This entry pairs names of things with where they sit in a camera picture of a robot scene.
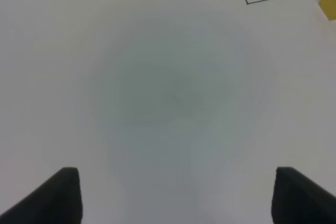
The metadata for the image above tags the yellow cube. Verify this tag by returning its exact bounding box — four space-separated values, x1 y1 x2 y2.
319 0 336 20

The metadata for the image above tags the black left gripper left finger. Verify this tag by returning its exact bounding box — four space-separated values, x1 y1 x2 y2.
1 167 82 224

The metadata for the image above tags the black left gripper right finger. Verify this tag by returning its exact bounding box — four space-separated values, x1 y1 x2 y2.
271 167 335 224

